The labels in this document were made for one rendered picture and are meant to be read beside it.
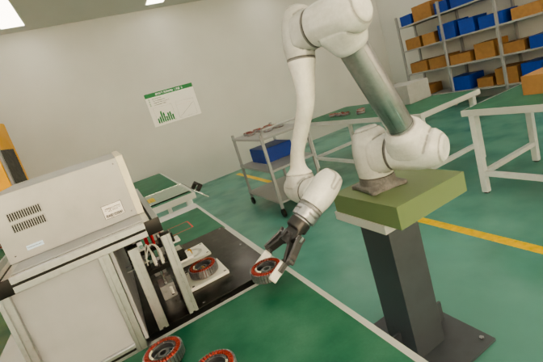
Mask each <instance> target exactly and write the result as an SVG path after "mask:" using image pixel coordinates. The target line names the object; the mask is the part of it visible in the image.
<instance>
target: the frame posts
mask: <svg viewBox="0 0 543 362"><path fill-rule="evenodd" d="M157 234H158V235H159V237H160V239H161V241H162V244H163V247H161V248H160V250H161V252H162V254H163V255H165V252H166V255H167V258H168V259H169V262H170V265H171V268H172V270H173V272H174V274H175V278H176V280H177V283H178V285H179V288H180V291H181V293H182V295H183V299H184V301H185V303H186V306H187V309H188V311H189V313H190V314H192V313H193V311H194V310H195V311H197V310H198V306H197V304H196V300H195V298H194V296H193V293H192V290H191V287H190V285H189V283H188V281H187V277H186V275H185V272H184V270H183V266H182V264H181V262H180V259H179V256H178V254H177V251H176V249H175V245H174V243H173V241H172V238H171V236H170V232H169V231H168V230H165V231H163V232H161V233H155V234H153V236H154V241H155V240H157V238H156V236H155V235H157ZM126 249H127V252H128V255H129V257H130V259H131V261H132V264H133V267H134V269H135V271H136V274H137V277H138V279H139V281H140V283H141V287H142V288H143V291H144V293H145V296H146V298H147V301H148V302H149V306H150V308H151V310H152V312H153V315H154V317H155V320H156V322H157V324H158V328H159V330H162V329H163V327H168V326H169V323H168V321H167V319H166V315H165V314H164V311H163V309H162V306H161V303H160V301H159V299H158V296H157V293H156V292H155V289H154V286H153V284H152V281H151V279H150V277H149V273H148V272H147V269H146V267H145V258H144V256H143V255H142V256H141V253H140V251H139V250H138V247H137V244H136V242H134V243H133V244H132V245H131V246H128V247H126Z"/></svg>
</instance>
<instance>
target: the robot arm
mask: <svg viewBox="0 0 543 362"><path fill-rule="evenodd" d="M372 19H373V5H372V3H371V1H370V0H318V1H316V2H314V3H313V4H312V5H310V6H307V5H304V4H300V3H296V4H292V5H291V6H289V7H288V8H287V9H286V10H285V12H284V16H283V21H282V40H283V46H284V54H285V56H286V60H287V63H288V68H289V70H290V73H291V75H292V78H293V83H294V86H295V89H296V93H297V112H296V118H295V123H294V129H293V138H292V144H291V151H290V169H289V172H288V173H287V174H286V180H285V182H284V193H285V195H286V196H287V197H288V198H289V199H290V200H292V201H294V202H296V203H298V204H297V206H296V207H295V209H294V210H293V214H294V215H292V216H291V217H290V218H289V220H288V222H287V223H288V227H287V228H286V229H285V228H284V227H283V226H281V227H280V229H279V231H278V232H277V233H276V234H275V235H274V236H273V237H272V238H271V239H270V240H269V241H268V242H267V243H266V244H265V245H264V247H265V251H264V252H263V253H262V255H261V256H260V257H259V259H258V261H261V260H262V261H263V260H264V259H268V258H270V257H271V255H272V252H273V251H274V250H275V249H277V248H278V247H280V246H281V245H283V244H285V243H287V246H286V250H285V253H284V258H283V259H282V260H281V261H280V262H279V263H278V265H277V266H276V268H275V269H274V271H273V272H272V274H271V275H270V276H269V278H268V279H269V280H271V281H272V282H273V283H276V282H277V280H278V279H279V278H280V276H281V275H282V273H283V272H284V270H285V269H286V267H287V266H289V265H292V266H293V265H294V263H295V262H296V259H297V256H298V254H299V252H300V249H301V246H302V245H303V243H304V242H305V239H304V238H303V237H302V236H301V235H305V234H306V233H307V231H308V230H309V226H314V225H315V223H316V222H317V220H318V218H319V217H320V216H321V215H322V213H323V212H324V211H325V210H327V209H328V208H329V207H330V205H331V204H332V203H333V201H334V200H335V198H336V196H337V195H338V193H339V190H340V188H341V186H342V182H343V180H342V178H341V176H340V175H339V174H338V173H337V172H336V171H334V170H332V169H330V168H325V169H323V170H321V171H319V172H318V173H317V174H316V175H315V176H314V174H313V172H312V170H311V169H309V168H308V167H307V165H306V164H305V144H306V141H307V137H308V133H309V127H310V124H311V120H312V116H313V113H314V100H315V63H316V57H315V50H316V49H318V48H320V47H323V48H325V49H326V50H328V51H329V52H330V53H332V54H333V55H334V56H336V57H339V58H341V60H342V61H343V63H344V64H345V66H346V67H347V69H348V71H349V72H350V74H351V75H352V77H353V78H354V80H355V81H356V83H357V85H358V87H359V88H360V89H361V91H362V92H363V94H364V96H365V98H366V99H367V100H368V102H369V104H370V105H371V107H372V108H373V110H374V111H375V113H376V114H377V116H378V118H379V119H380V121H381V123H382V124H383V125H384V127H385V129H386V131H385V129H384V128H383V127H381V126H380V125H378V124H369V125H366V126H364V127H361V128H358V129H357V130H356V131H355V132H354V134H353V136H352V140H351V151H352V156H353V160H354V163H355V167H356V171H357V174H358V176H359V181H360V182H359V183H357V184H354V185H352V186H351V187H352V190H358V191H361V192H364V193H367V194H369V195H370V196H376V195H378V194H380V193H382V192H385V191H387V190H389V189H391V188H394V187H396V186H399V185H402V184H405V183H407V179H404V178H399V177H397V176H396V175H395V173H394V170H424V169H428V168H432V167H434V166H438V165H439V164H441V163H442V162H443V161H444V160H446V159H447V158H448V155H449V150H450V144H449V139H448V137H447V136H446V135H445V134H444V133H443V132H442V131H440V130H439V129H437V128H431V126H429V125H428V124H426V123H425V122H424V121H422V120H421V119H420V118H418V117H417V116H411V115H410V113H409V112H408V110H407V108H406V106H405V104H404V102H403V101H402V99H401V98H400V96H399V94H398V92H397V91H396V89H395V87H394V85H393V83H392V82H391V81H390V79H389V76H388V74H387V73H386V72H385V69H384V68H383V66H382V64H381V63H380V61H379V59H378V57H377V55H376V54H375V52H374V51H373V48H372V46H371V45H370V43H369V42H368V27H369V25H370V23H371V22H372ZM258 261H257V262H258ZM257 262H256V263H257Z"/></svg>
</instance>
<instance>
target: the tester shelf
mask: <svg viewBox="0 0 543 362"><path fill-rule="evenodd" d="M136 192H137V195H138V197H139V200H140V202H141V205H142V208H143V210H144V212H143V213H140V214H137V215H135V216H132V217H129V218H127V219H124V220H122V221H119V222H117V223H115V224H113V225H109V226H107V227H105V228H102V229H99V230H97V231H95V232H93V233H90V234H87V235H85V236H82V237H80V238H77V239H75V240H73V241H71V242H67V243H65V244H63V245H60V246H57V247H55V248H52V249H51V250H47V251H45V252H43V253H40V254H38V255H35V256H33V257H31V258H29V259H25V260H23V261H21V262H18V263H15V264H13V265H10V262H9V261H8V262H7V264H6V265H5V267H4V268H3V269H2V270H1V271H0V301H1V300H4V299H6V298H8V297H11V296H13V295H15V294H16V293H20V292H22V291H24V290H26V289H28V288H31V287H33V286H35V285H38V284H40V283H43V282H45V281H46V280H50V279H52V278H53V277H56V276H59V275H61V274H63V273H65V272H68V271H70V270H72V269H75V268H76V267H80V266H82V265H83V264H86V263H89V262H90V261H93V260H95V259H98V258H100V257H102V256H104V255H107V254H109V253H112V252H113V251H115V250H119V249H120V248H123V247H125V246H127V245H130V244H132V243H134V242H137V241H139V240H142V239H143V238H147V237H149V236H150V235H153V234H155V233H158V232H160V231H162V230H163V228H162V225H161V222H160V220H159V218H158V216H157V214H156V213H155V212H154V210H153V209H152V208H151V207H150V206H149V204H148V203H147V201H146V200H145V198H144V197H143V195H142V194H141V193H140V192H139V191H138V189H136Z"/></svg>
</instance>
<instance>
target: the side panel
mask: <svg viewBox="0 0 543 362"><path fill-rule="evenodd" d="M0 305H1V307H0V312H1V314H2V316H3V318H4V320H5V322H6V324H7V326H8V328H9V330H10V332H11V333H12V335H13V337H14V339H15V342H16V343H17V345H18V347H19V350H20V351H21V353H22V355H23V358H24V359H25V361H26V362H122V361H124V360H126V359H128V358H129V357H131V356H133V355H135V354H137V353H138V352H139V351H142V349H146V348H147V347H148V343H147V341H146V339H145V336H144V334H143V332H142V329H141V326H140V324H139V322H138V320H137V317H136V314H135V313H134V311H133V308H132V306H131V303H130V301H129V299H128V296H127V293H126V292H125V290H124V286H123V285H122V282H121V280H120V277H119V275H118V273H117V270H116V267H115V265H114V263H113V261H112V258H111V256H110V254H107V255H104V256H102V257H100V258H98V259H95V260H93V261H90V262H89V263H86V264H83V265H82V266H80V267H76V268H75V269H72V270H70V271H67V272H65V273H63V274H61V275H59V276H56V277H53V278H52V279H50V280H46V281H45V282H43V283H40V284H38V285H35V286H33V287H31V288H28V289H26V290H24V291H22V292H20V293H16V294H15V295H13V296H11V297H8V298H6V299H4V300H1V301H0Z"/></svg>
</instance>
